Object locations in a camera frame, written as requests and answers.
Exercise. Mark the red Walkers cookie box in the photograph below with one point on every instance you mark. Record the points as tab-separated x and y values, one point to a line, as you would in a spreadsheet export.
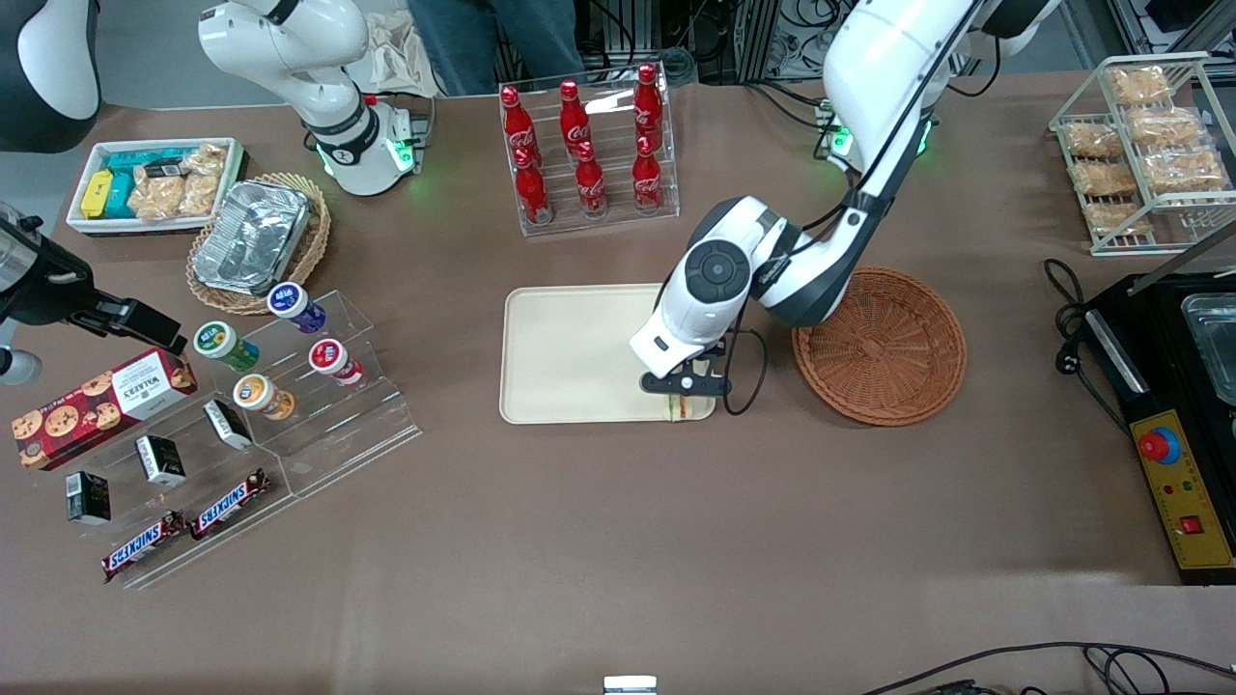
97	405

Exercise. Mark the white plastic bin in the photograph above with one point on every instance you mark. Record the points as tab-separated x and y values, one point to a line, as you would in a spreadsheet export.
87	227

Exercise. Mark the yellow snack box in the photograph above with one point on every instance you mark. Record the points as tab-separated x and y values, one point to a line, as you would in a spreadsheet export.
97	193

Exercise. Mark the green lid yogurt cup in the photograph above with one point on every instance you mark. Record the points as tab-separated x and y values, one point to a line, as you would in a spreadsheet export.
220	343

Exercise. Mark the aluminium foil tray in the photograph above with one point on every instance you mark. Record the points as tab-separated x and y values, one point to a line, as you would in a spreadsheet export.
251	236

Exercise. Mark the wrapped bread package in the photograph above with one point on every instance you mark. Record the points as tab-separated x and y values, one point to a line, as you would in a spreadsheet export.
1104	179
1137	85
1183	172
1093	142
1118	217
1164	127

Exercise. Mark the triangular sandwich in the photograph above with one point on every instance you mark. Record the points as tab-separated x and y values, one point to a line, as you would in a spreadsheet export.
681	411

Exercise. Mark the person legs in jeans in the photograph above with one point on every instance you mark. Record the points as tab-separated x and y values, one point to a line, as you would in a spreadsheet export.
492	43

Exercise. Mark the red cola bottle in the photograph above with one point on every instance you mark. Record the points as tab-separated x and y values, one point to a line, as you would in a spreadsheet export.
647	179
519	125
532	193
574	118
647	101
590	183

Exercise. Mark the blue lid yogurt cup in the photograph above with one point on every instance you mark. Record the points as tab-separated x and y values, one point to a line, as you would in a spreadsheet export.
293	304

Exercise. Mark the silver metal bar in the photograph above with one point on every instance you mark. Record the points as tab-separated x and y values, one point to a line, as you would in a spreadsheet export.
1183	258

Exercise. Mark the clear bag of crackers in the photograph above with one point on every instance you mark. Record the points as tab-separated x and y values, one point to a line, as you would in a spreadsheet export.
156	198
200	193
208	159

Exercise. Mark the shiny metal pan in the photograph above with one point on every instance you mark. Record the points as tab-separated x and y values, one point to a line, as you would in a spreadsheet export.
1215	347

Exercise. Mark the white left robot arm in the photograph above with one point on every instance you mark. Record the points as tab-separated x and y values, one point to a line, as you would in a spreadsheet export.
888	58

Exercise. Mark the orange lid yogurt cup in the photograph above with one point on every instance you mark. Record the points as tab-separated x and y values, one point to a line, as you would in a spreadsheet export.
259	394

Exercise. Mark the clear acrylic stepped snack stand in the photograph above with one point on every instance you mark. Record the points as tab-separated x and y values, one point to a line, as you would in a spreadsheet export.
193	502

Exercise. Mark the small black carton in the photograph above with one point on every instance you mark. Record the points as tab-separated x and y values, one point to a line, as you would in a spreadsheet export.
228	425
88	497
159	460

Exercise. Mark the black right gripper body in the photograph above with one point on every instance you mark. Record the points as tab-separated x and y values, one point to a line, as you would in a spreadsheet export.
50	295

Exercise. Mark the oval tan wicker basket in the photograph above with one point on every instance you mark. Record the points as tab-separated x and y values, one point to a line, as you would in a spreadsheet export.
314	241

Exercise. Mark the clear acrylic bottle rack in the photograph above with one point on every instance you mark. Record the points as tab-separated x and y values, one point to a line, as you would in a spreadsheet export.
618	217

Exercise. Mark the small white device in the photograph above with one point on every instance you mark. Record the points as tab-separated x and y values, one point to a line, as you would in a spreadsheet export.
630	685

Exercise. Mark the brown Snickers bar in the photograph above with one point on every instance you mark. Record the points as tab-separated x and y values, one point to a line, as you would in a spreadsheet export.
230	504
143	545

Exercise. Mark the yellow emergency stop control box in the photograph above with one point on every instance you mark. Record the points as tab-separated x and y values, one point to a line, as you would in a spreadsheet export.
1188	502

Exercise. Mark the clear acrylic stepped cup stand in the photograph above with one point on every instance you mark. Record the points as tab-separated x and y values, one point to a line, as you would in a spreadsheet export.
367	425

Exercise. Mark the cream plastic tray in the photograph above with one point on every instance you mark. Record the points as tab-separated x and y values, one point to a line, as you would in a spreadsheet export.
565	352

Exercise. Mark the red lid yogurt cup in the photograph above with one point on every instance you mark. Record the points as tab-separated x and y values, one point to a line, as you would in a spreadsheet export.
331	359

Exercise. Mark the round brown wicker basket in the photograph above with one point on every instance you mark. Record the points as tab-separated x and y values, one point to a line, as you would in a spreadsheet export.
888	357

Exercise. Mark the long teal snack box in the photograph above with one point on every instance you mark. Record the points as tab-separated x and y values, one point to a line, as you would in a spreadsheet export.
135	159

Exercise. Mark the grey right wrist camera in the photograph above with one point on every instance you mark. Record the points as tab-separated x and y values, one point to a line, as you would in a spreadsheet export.
17	367

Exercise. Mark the crumpled beige paper bag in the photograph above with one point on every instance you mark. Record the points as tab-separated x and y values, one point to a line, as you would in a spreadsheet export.
396	53

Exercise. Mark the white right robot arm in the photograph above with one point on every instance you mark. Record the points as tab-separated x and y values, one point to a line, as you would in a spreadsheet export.
290	48

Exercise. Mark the black machine base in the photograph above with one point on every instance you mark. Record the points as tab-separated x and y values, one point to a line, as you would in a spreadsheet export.
1159	357

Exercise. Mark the short teal snack box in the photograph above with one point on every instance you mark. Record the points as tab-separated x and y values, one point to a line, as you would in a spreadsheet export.
121	198

